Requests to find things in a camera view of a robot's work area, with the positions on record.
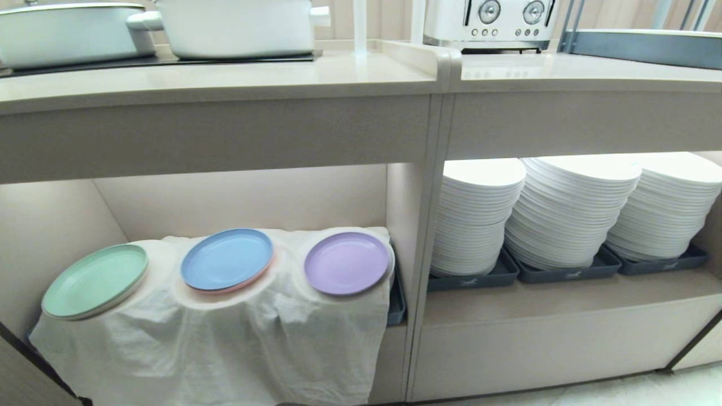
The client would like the beige counter cabinet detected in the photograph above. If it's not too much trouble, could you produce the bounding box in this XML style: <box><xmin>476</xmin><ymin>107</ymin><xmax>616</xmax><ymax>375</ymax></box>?
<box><xmin>0</xmin><ymin>38</ymin><xmax>722</xmax><ymax>406</ymax></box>

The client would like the white plate under green plate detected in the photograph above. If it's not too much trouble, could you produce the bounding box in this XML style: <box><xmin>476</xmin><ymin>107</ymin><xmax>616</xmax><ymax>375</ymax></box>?
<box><xmin>47</xmin><ymin>265</ymin><xmax>150</xmax><ymax>322</ymax></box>

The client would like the white pot with handles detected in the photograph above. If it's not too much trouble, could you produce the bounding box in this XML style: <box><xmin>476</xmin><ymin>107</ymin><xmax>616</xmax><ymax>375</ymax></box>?
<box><xmin>126</xmin><ymin>0</ymin><xmax>331</xmax><ymax>60</ymax></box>

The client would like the stack of white plates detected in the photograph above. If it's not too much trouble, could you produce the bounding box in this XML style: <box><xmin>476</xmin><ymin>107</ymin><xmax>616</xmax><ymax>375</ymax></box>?
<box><xmin>504</xmin><ymin>155</ymin><xmax>642</xmax><ymax>271</ymax></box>
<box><xmin>606</xmin><ymin>152</ymin><xmax>722</xmax><ymax>262</ymax></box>
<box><xmin>430</xmin><ymin>158</ymin><xmax>527</xmax><ymax>277</ymax></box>

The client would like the blue plate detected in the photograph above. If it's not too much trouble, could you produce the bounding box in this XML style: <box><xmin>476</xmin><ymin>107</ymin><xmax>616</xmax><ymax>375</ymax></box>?
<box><xmin>180</xmin><ymin>228</ymin><xmax>274</xmax><ymax>292</ymax></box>

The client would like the black induction cooktop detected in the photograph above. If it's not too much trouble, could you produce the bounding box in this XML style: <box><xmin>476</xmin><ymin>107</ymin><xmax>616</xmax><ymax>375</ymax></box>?
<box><xmin>0</xmin><ymin>44</ymin><xmax>323</xmax><ymax>78</ymax></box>

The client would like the dark grey tray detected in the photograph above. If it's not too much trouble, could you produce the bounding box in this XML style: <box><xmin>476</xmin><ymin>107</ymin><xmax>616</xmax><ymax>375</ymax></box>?
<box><xmin>604</xmin><ymin>242</ymin><xmax>710</xmax><ymax>276</ymax></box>
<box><xmin>428</xmin><ymin>248</ymin><xmax>520</xmax><ymax>292</ymax></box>
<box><xmin>504</xmin><ymin>242</ymin><xmax>623</xmax><ymax>284</ymax></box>

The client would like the white toaster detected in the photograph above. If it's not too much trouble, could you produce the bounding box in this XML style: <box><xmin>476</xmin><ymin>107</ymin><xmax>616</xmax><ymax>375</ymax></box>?
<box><xmin>423</xmin><ymin>0</ymin><xmax>560</xmax><ymax>54</ymax></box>

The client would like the white cloth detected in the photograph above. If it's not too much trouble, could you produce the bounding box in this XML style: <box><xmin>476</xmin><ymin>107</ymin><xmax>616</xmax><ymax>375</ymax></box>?
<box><xmin>29</xmin><ymin>227</ymin><xmax>392</xmax><ymax>406</ymax></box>

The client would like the white post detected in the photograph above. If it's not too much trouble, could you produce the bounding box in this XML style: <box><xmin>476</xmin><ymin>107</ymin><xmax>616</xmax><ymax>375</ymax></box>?
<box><xmin>353</xmin><ymin>0</ymin><xmax>368</xmax><ymax>56</ymax></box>

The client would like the grey rimmed tray rack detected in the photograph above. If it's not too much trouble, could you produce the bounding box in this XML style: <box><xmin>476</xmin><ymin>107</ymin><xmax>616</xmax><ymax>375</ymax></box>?
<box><xmin>558</xmin><ymin>0</ymin><xmax>722</xmax><ymax>70</ymax></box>

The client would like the white shallow pan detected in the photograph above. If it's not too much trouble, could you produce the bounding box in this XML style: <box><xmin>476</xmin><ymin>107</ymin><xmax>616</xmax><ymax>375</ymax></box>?
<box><xmin>0</xmin><ymin>1</ymin><xmax>157</xmax><ymax>70</ymax></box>

